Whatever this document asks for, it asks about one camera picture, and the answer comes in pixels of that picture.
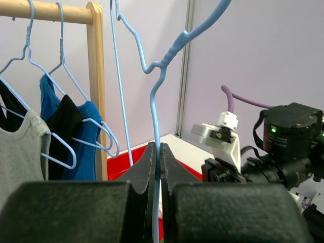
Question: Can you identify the black tank top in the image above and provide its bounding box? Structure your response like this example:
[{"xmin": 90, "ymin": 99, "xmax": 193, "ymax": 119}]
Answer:
[{"xmin": 1, "ymin": 83, "xmax": 83, "ymax": 180}]

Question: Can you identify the grey tank top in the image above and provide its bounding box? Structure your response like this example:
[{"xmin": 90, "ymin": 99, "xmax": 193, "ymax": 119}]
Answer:
[{"xmin": 1, "ymin": 109, "xmax": 51, "ymax": 208}]

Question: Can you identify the light blue hanger of black top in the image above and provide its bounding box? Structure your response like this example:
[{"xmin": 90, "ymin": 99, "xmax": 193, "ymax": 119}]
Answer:
[{"xmin": 0, "ymin": 0, "xmax": 113, "ymax": 152}]

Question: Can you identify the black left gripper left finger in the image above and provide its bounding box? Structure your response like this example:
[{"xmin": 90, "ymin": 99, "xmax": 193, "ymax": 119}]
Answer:
[{"xmin": 1, "ymin": 142, "xmax": 156, "ymax": 242}]

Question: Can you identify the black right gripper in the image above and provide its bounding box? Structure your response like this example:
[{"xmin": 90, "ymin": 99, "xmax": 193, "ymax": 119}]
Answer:
[{"xmin": 201, "ymin": 158, "xmax": 247, "ymax": 183}]

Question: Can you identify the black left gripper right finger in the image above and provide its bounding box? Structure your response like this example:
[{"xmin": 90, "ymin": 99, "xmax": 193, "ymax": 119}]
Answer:
[{"xmin": 160, "ymin": 143, "xmax": 313, "ymax": 242}]

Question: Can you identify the light blue hanger of grey top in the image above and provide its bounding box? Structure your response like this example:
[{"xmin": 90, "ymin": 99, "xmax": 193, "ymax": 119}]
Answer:
[{"xmin": 1, "ymin": 77, "xmax": 77, "ymax": 170}]

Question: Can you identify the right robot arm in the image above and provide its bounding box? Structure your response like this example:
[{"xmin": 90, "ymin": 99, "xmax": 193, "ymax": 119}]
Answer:
[{"xmin": 192, "ymin": 103, "xmax": 323, "ymax": 189}]

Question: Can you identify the wooden clothes rack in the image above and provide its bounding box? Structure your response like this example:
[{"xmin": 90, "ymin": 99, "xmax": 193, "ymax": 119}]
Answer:
[{"xmin": 1, "ymin": 1, "xmax": 108, "ymax": 181}]

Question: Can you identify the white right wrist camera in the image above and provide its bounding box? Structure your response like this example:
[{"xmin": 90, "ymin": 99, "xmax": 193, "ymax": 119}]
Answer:
[{"xmin": 191, "ymin": 111, "xmax": 241, "ymax": 172}]

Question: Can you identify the blue tank top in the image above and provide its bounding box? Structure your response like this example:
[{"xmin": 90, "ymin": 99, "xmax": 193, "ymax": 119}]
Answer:
[{"xmin": 39, "ymin": 75, "xmax": 102, "ymax": 181}]

